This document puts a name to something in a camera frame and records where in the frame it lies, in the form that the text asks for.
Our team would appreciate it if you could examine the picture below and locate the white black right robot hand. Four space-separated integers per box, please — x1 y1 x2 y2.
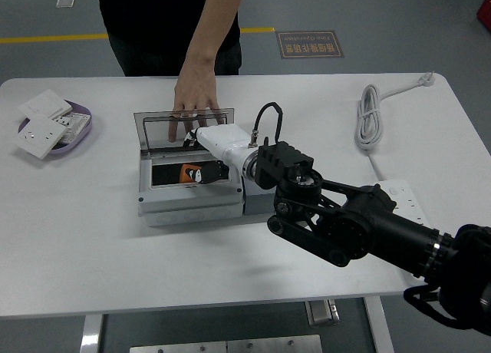
180 123 257 186

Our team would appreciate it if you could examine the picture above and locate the person's hand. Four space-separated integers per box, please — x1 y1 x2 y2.
168 65 228 143

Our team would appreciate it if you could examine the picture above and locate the orange cylinder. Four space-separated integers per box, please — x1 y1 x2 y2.
180 163 200 183

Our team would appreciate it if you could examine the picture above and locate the grey box with clear lid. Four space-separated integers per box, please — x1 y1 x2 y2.
133 107 246 227

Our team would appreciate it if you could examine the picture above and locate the grey cube with round hole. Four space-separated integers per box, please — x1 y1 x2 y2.
242 178 277 216

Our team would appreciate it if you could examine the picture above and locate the grey box under table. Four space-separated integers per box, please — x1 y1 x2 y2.
305 299 341 326

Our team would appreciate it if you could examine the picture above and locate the person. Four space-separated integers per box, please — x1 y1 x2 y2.
94 0 246 77

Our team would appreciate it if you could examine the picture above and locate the brown floor sign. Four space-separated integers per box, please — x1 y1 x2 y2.
275 30 345 60

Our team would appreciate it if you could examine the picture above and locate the white printed socket panel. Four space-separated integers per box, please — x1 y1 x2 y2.
51 112 92 145

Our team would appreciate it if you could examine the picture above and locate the purple tray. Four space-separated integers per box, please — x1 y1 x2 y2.
18 99 95 157

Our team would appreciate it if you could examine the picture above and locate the yellow floor tape line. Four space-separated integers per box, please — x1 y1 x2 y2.
0 26 276 45

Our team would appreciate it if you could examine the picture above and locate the white power strip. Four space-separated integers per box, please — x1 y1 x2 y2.
374 178 433 227

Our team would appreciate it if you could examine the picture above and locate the white table leg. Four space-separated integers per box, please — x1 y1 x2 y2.
364 295 396 353
79 314 104 353

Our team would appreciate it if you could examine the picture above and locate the red object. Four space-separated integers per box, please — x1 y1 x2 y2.
475 0 491 24

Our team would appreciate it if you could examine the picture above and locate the white power cord with plug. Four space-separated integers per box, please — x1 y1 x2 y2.
353 71 437 183

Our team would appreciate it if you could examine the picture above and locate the white plain switch panel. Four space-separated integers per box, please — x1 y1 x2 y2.
17 89 74 120

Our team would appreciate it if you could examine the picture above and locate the white wall socket panel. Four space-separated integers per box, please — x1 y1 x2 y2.
12 114 68 160

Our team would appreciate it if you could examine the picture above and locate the metal table base plate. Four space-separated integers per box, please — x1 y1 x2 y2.
129 334 323 353

